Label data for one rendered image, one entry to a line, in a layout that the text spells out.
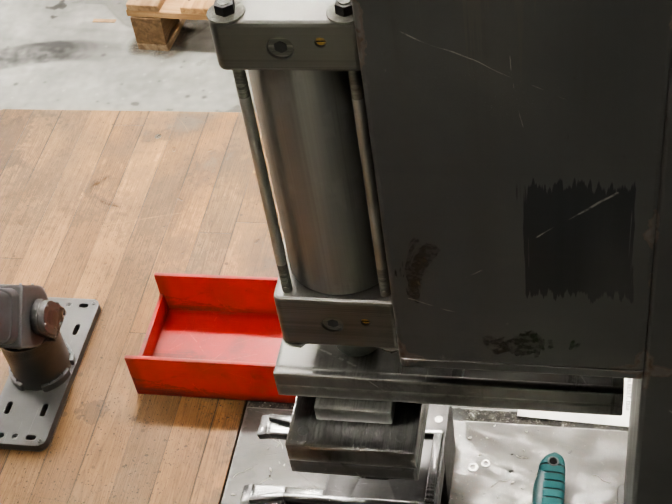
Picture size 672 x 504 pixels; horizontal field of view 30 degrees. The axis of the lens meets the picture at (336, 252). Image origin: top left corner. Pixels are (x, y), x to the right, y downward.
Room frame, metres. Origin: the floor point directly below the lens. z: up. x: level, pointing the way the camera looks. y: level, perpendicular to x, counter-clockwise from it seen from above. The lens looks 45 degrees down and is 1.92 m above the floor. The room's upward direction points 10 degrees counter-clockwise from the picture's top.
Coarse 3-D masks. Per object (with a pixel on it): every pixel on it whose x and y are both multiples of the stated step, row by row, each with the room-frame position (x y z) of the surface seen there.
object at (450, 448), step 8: (448, 432) 0.68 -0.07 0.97; (448, 440) 0.68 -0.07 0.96; (448, 448) 0.67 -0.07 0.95; (448, 456) 0.67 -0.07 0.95; (448, 464) 0.67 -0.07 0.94; (448, 472) 0.66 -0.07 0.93; (448, 480) 0.66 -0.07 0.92; (440, 488) 0.62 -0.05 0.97; (448, 488) 0.65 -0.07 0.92; (440, 496) 0.62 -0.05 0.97; (448, 496) 0.65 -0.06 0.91
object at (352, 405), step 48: (288, 384) 0.61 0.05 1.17; (336, 384) 0.59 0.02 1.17; (384, 384) 0.58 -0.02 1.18; (432, 384) 0.57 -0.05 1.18; (480, 384) 0.56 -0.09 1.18; (528, 384) 0.56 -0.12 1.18; (576, 384) 0.55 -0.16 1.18; (288, 432) 0.58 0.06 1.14; (336, 432) 0.58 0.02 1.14; (384, 432) 0.57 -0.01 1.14
